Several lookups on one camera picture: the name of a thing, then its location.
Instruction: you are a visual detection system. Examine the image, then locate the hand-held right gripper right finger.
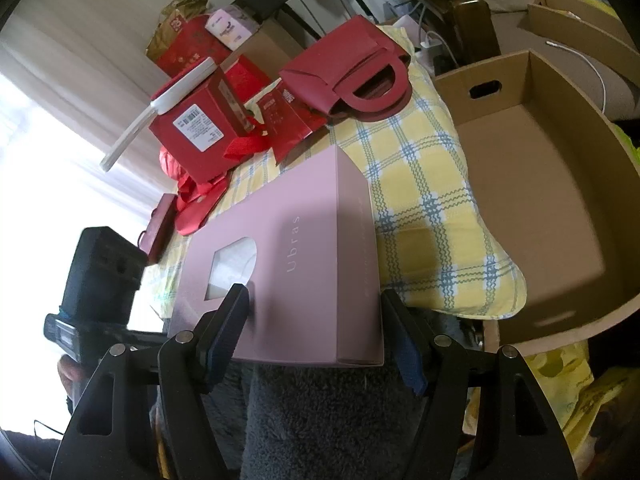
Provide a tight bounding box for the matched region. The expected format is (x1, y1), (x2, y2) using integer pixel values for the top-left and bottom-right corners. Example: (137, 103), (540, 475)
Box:
(380, 289), (581, 480)

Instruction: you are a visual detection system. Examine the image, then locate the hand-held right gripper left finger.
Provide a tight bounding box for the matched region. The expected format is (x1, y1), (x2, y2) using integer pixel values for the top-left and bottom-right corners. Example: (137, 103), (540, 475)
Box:
(50, 284), (249, 480)

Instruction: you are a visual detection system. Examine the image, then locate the dark red paper bag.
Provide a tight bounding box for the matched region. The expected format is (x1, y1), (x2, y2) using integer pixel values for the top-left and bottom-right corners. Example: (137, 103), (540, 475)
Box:
(139, 193), (177, 263)

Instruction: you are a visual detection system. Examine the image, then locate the red box with white label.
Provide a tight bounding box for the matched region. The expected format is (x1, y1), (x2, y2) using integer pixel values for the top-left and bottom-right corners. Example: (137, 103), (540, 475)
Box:
(148, 67), (251, 184)

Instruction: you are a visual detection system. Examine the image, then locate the white lint brush red pad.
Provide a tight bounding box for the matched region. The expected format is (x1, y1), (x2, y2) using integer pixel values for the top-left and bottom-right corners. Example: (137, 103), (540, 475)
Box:
(99, 57), (217, 173)

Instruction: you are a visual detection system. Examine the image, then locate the large cardboard box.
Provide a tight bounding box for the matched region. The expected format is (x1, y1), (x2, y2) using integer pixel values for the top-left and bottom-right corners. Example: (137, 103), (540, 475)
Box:
(432, 49), (640, 356)

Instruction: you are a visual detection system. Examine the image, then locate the long red foil packet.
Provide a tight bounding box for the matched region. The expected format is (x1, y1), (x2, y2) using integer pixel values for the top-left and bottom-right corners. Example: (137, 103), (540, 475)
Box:
(243, 80), (328, 166)

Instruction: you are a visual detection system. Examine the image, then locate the dark red handbag-shaped box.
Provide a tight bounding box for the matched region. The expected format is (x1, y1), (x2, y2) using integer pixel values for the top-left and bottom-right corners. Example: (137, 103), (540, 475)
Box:
(279, 15), (413, 123)

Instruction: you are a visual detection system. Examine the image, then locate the person's left hand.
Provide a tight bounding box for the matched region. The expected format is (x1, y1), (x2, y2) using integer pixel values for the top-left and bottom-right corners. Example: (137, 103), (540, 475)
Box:
(57, 355), (86, 401)

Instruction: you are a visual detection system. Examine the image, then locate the yellow plaid tablecloth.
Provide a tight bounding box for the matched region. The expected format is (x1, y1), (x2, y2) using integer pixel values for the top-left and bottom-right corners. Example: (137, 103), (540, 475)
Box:
(145, 25), (528, 321)

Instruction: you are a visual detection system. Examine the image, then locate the yellow plastic bag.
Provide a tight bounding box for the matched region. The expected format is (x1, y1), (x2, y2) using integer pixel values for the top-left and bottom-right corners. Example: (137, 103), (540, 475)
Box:
(465, 340), (640, 480)

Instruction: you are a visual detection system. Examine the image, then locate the white curtain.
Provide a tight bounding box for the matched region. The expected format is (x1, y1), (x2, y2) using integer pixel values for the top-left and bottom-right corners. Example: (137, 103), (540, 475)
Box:
(0, 0), (211, 311)

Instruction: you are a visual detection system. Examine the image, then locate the red floral gift bag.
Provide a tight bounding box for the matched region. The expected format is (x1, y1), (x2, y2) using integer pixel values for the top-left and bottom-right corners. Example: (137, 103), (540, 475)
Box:
(155, 15), (231, 78)

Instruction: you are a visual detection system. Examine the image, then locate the red cookie gift box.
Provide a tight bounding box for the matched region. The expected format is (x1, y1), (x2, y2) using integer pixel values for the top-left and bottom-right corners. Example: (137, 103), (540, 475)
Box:
(220, 55), (273, 106)

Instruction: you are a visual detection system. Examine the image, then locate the pink white small box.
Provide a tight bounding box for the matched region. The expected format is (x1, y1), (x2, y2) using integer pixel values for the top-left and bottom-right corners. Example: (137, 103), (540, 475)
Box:
(205, 6), (261, 52)

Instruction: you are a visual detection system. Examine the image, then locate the gold paper bag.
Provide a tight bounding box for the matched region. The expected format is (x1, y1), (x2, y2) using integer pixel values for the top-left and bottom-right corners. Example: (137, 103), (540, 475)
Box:
(145, 0), (211, 58)

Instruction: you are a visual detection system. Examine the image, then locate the brown cardboard box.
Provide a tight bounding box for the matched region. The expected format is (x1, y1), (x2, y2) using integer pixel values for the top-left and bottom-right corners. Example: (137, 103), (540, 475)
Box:
(235, 20), (311, 81)

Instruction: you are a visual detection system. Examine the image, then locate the dark wooden sofa armrest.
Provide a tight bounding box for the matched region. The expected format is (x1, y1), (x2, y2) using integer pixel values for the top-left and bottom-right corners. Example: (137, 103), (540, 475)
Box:
(435, 0), (501, 68)

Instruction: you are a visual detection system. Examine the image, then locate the shallow cardboard box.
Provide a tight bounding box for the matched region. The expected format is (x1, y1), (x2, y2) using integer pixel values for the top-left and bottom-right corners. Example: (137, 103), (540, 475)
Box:
(525, 0), (640, 61)

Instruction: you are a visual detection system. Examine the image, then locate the white cable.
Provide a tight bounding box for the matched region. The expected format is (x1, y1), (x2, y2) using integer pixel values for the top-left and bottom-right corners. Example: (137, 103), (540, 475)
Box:
(547, 40), (608, 113)

